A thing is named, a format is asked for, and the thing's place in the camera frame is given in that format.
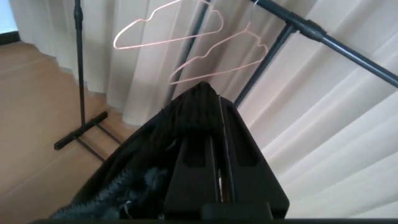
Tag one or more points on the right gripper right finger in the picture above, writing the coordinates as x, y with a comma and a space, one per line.
258, 186

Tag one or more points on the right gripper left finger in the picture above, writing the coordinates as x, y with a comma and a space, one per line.
192, 186

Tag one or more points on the black shorts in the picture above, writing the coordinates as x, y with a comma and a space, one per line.
196, 109

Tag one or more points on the pink clothes hanger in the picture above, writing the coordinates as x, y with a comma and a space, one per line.
217, 72
168, 40

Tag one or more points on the black clothes rack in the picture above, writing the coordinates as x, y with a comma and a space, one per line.
342, 46

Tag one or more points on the window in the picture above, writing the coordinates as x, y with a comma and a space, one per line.
199, 18

